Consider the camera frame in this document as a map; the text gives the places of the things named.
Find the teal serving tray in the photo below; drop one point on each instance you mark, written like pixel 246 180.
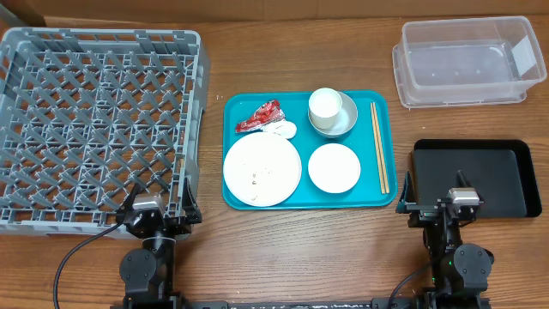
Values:
pixel 362 125

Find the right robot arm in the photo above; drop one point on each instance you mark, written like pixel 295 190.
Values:
pixel 459 270

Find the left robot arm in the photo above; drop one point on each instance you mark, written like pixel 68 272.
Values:
pixel 148 272

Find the grey metal bowl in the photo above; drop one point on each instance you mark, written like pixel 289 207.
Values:
pixel 345 121

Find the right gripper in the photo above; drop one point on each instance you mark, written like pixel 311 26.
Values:
pixel 430 206

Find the grey plastic dish rack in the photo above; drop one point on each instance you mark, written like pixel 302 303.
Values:
pixel 86 113

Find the black plastic tray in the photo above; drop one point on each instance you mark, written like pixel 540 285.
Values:
pixel 501 171

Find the crumpled white tissue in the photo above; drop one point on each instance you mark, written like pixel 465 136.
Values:
pixel 282 128

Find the white cup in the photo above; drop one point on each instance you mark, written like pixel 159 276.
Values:
pixel 324 107

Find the red snack wrapper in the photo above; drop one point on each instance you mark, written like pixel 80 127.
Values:
pixel 267 113

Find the clear plastic container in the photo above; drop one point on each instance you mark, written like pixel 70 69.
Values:
pixel 514 33

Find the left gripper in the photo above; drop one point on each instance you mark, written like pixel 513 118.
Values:
pixel 185 226

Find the small white bowl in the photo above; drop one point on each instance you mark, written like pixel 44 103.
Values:
pixel 334 168

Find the large white dinner plate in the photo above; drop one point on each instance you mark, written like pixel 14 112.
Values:
pixel 262 169

